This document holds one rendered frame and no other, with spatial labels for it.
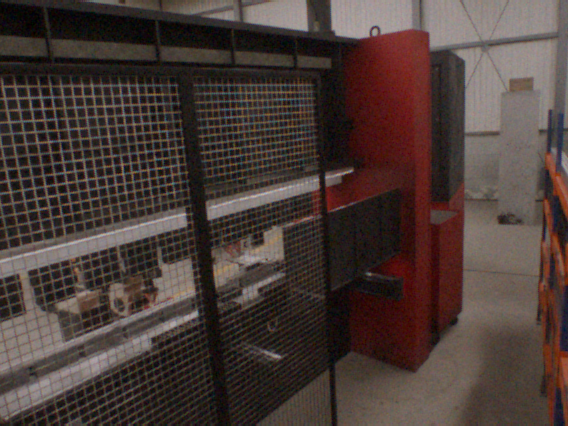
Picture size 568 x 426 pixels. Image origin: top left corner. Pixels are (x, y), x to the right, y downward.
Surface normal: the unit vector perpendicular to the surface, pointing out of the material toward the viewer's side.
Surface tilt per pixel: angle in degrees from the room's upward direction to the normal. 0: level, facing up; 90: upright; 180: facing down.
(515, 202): 90
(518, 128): 90
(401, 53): 90
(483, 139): 90
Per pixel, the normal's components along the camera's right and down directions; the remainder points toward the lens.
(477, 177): -0.47, 0.22
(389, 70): -0.66, 0.21
